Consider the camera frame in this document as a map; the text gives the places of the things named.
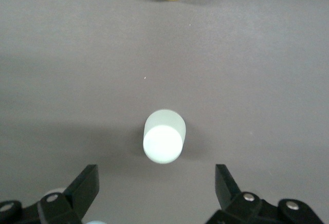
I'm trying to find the dark grey table cover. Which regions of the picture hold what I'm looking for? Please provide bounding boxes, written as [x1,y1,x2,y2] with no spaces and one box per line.
[0,0,329,224]

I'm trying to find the pale green plastic cup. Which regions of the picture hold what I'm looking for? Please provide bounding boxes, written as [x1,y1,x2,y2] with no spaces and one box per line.
[142,109,186,165]

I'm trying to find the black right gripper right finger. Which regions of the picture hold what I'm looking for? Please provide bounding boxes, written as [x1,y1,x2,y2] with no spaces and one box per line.
[205,164,324,224]

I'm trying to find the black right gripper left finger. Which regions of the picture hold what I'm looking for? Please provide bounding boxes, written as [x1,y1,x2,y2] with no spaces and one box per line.
[0,164,100,224]

